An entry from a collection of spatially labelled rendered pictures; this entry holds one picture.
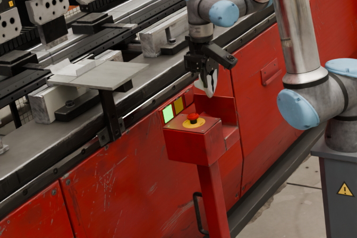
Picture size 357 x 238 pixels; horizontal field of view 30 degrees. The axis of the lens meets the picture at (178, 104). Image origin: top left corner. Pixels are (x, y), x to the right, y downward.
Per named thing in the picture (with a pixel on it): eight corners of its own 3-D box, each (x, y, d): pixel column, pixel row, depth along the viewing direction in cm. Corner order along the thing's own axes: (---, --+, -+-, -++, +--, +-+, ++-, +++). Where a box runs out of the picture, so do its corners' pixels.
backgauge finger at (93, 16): (125, 36, 237) (122, 23, 235) (73, 33, 252) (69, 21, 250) (145, 25, 246) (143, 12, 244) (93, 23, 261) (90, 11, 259)
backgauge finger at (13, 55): (45, 81, 208) (41, 66, 206) (-9, 74, 223) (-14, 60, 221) (71, 66, 217) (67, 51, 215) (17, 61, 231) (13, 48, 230)
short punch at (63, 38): (48, 51, 203) (40, 21, 200) (43, 50, 205) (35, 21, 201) (70, 40, 211) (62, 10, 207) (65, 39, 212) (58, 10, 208)
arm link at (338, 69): (383, 104, 177) (380, 57, 172) (346, 122, 172) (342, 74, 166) (349, 94, 187) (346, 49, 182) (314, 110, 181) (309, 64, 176)
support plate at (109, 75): (112, 90, 188) (112, 87, 188) (47, 83, 204) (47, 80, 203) (150, 67, 201) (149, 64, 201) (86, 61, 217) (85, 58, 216)
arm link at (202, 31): (217, 18, 205) (203, 27, 199) (218, 32, 207) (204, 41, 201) (196, 16, 209) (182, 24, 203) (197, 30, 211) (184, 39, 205)
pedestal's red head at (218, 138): (210, 167, 207) (201, 115, 200) (168, 160, 216) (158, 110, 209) (240, 138, 221) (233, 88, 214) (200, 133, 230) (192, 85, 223)
